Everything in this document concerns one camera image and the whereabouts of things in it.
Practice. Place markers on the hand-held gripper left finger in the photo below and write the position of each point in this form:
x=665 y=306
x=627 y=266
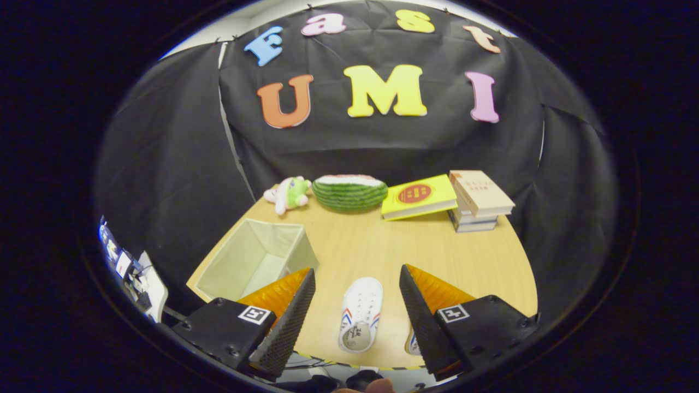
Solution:
x=286 y=327

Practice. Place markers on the yellow book with red circle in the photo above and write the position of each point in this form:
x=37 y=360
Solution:
x=437 y=194

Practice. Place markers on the pink and green plush toy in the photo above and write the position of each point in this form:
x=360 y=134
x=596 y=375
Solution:
x=295 y=191

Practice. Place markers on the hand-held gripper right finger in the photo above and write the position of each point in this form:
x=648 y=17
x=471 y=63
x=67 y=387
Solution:
x=423 y=322

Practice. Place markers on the dark blue grey book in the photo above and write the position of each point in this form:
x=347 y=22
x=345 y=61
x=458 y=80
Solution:
x=475 y=227

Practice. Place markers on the beige fabric storage box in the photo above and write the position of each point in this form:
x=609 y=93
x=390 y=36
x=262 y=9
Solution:
x=256 y=251

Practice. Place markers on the watermelon slice plush toy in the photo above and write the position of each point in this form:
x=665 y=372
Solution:
x=349 y=196

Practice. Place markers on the white flat object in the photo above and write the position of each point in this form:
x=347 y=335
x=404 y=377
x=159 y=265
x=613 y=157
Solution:
x=155 y=284

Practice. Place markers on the blue printed packaging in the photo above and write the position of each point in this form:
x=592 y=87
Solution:
x=112 y=245

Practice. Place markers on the beige book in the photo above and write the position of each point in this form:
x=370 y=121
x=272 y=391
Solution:
x=480 y=191

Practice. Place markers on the white striped canvas shoe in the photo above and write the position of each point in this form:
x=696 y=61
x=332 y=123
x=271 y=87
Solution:
x=363 y=300
x=410 y=344

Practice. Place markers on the thin grey book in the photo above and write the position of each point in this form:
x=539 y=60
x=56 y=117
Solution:
x=475 y=218

